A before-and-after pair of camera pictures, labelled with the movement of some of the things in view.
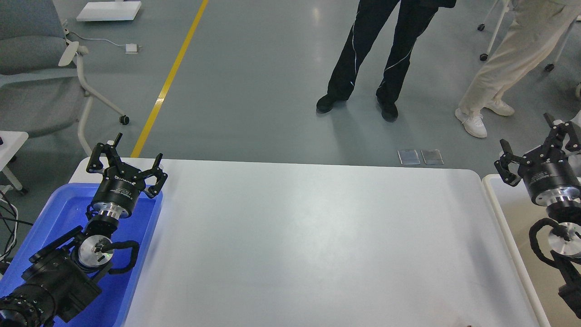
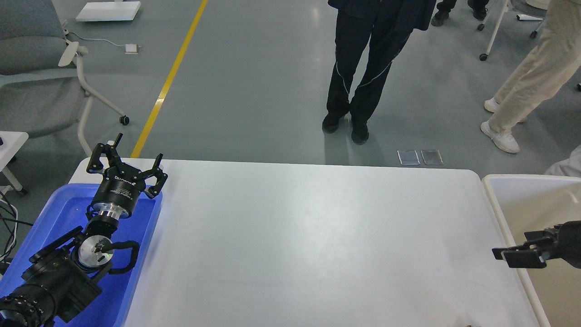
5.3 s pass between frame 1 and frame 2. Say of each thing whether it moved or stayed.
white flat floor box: stayed
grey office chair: stayed
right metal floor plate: stayed
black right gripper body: moved
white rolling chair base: stayed
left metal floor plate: stayed
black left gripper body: stayed
